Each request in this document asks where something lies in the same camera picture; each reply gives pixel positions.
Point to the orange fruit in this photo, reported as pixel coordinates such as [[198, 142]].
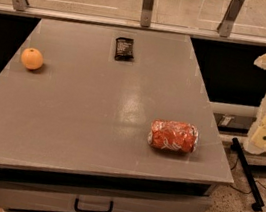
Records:
[[32, 59]]

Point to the black bar on floor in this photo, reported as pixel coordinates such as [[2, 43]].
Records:
[[258, 204]]

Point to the crushed red soda can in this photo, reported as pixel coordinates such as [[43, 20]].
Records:
[[173, 136]]

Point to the grey upper drawer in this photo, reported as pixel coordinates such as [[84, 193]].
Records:
[[61, 199]]

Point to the grey horizontal rail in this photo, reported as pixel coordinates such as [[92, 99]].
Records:
[[116, 22]]

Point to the right metal rail bracket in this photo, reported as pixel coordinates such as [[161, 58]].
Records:
[[227, 23]]

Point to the middle metal rail bracket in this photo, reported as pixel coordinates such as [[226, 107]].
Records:
[[147, 11]]

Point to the black drawer handle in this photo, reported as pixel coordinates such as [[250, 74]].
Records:
[[93, 206]]

